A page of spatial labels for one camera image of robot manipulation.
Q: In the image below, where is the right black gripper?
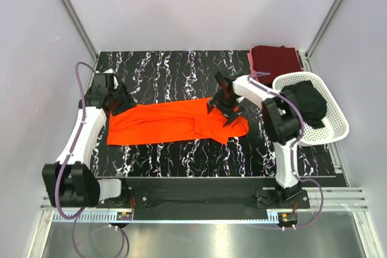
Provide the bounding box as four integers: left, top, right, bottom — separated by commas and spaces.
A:
206, 89, 245, 127

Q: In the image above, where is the orange t shirt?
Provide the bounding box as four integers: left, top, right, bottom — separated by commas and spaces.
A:
106, 98, 249, 146

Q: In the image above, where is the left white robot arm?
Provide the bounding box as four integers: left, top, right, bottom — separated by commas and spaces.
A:
42, 69, 136, 208

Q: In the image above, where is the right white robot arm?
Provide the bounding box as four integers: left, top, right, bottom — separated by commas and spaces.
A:
207, 71, 305, 208

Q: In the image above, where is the folded pink t shirt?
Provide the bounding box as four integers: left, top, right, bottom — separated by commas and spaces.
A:
247, 51, 257, 73

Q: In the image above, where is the folded maroon t shirt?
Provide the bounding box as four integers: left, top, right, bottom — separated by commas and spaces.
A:
250, 45, 302, 86

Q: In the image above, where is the black t shirt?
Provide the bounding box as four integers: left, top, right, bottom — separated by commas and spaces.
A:
282, 80, 327, 129

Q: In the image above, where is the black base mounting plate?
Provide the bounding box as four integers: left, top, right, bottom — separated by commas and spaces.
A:
98, 177, 310, 210

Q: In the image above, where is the white plastic laundry basket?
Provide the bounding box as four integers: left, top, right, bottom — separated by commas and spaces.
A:
273, 71, 349, 147

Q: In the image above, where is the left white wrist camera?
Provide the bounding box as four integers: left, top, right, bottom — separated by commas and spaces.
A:
102, 69, 119, 91

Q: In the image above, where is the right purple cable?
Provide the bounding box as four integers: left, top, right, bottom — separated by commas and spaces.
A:
247, 72, 325, 230

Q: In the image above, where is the purple cable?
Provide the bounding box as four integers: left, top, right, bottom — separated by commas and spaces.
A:
247, 72, 325, 230
54, 62, 131, 258

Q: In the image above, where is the left aluminium frame post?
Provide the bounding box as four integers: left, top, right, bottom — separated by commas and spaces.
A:
42, 0, 100, 59

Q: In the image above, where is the aluminium frame post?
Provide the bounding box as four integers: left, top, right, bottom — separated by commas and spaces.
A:
42, 0, 100, 59
305, 0, 344, 58

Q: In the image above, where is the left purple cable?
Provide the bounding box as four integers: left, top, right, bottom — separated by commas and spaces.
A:
54, 62, 131, 258

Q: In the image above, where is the white slotted cable duct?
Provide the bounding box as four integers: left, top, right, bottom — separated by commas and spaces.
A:
53, 211, 281, 225

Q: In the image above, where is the aluminium front rail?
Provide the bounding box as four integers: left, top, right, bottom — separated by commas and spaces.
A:
40, 186, 369, 212

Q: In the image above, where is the right aluminium frame post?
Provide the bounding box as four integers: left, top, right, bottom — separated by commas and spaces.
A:
305, 0, 344, 58

